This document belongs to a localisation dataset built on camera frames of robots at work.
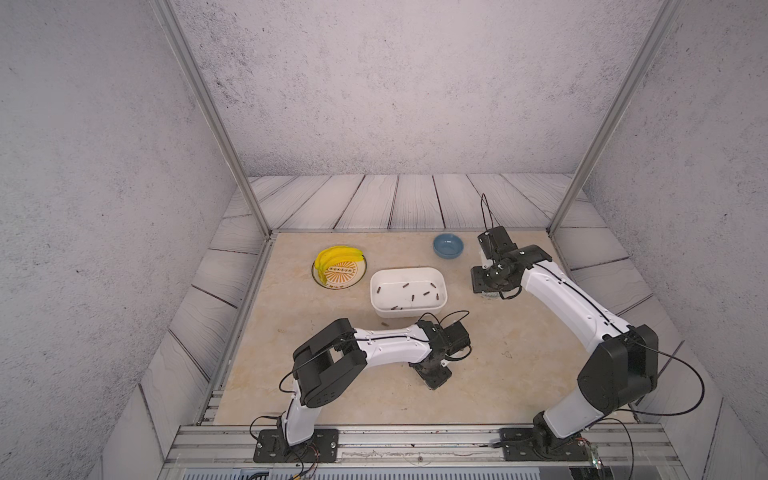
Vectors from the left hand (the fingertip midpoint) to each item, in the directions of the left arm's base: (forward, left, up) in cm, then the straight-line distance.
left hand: (438, 383), depth 83 cm
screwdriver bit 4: (+33, -2, 0) cm, 33 cm away
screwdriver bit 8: (+18, +14, 0) cm, 23 cm away
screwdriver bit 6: (+32, +16, 0) cm, 36 cm away
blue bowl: (+50, -10, +1) cm, 51 cm away
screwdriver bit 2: (+29, 0, +1) cm, 29 cm away
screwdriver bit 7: (+24, +11, 0) cm, 27 cm away
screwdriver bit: (+33, +7, 0) cm, 34 cm away
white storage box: (+30, +7, 0) cm, 30 cm away
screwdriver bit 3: (+28, -3, 0) cm, 28 cm away
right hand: (+22, -13, +17) cm, 31 cm away
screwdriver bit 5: (+28, +5, 0) cm, 29 cm away
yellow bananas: (+43, +34, +5) cm, 55 cm away
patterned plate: (+38, +30, 0) cm, 48 cm away
